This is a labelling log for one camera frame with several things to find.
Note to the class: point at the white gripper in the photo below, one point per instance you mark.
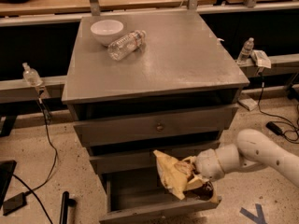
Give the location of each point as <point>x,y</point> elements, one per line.
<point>206,164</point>

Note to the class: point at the brown chip bag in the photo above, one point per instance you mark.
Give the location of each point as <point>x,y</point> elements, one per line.
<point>175,175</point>

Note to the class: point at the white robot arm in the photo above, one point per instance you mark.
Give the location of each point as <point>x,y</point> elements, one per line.
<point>251,151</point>

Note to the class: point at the bottom grey drawer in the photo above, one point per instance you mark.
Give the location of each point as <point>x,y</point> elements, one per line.
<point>137,195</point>

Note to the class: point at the grey drawer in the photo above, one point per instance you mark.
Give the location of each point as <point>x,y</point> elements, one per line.
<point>145,158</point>
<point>98,132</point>
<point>137,195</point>

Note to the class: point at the middle grey drawer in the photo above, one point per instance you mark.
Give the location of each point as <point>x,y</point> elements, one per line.
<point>145,158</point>

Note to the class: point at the top grey drawer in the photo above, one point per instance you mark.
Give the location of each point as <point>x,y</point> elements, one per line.
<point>98,132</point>

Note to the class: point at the grey drawer cabinet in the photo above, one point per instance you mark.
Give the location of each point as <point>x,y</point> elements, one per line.
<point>181,65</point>

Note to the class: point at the small flat box on floor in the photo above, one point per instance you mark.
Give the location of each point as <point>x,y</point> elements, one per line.
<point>247,102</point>

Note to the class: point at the black power adapter right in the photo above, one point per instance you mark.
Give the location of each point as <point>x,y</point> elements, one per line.
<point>274,128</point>

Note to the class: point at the black power adapter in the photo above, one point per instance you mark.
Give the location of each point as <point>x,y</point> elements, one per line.
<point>13,204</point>
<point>274,128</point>

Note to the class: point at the black bar on floor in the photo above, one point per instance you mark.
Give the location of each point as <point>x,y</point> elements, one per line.
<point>66,203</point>

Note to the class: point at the clear plastic water bottle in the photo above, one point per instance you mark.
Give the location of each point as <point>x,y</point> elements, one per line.
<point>125,45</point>

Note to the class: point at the white bowl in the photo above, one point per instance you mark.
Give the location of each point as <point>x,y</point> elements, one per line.
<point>106,31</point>

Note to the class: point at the black power adapter left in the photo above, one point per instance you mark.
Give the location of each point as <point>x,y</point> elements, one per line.
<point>13,204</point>

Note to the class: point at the dark monitor edge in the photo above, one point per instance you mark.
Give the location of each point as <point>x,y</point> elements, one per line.
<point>6,172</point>

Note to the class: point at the wooden desk top left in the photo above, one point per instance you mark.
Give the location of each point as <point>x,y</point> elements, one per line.
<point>38,7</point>

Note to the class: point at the small bottle on right rail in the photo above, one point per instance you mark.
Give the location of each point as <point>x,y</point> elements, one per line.
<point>246,51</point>

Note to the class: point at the small bottle on rail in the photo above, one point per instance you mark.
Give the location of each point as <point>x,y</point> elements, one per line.
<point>246,51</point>
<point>31,76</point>

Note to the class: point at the white packet on rail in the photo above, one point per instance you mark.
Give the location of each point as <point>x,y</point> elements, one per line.
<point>260,58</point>

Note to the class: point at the small bottle on left rail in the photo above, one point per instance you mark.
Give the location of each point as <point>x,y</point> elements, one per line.
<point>31,76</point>

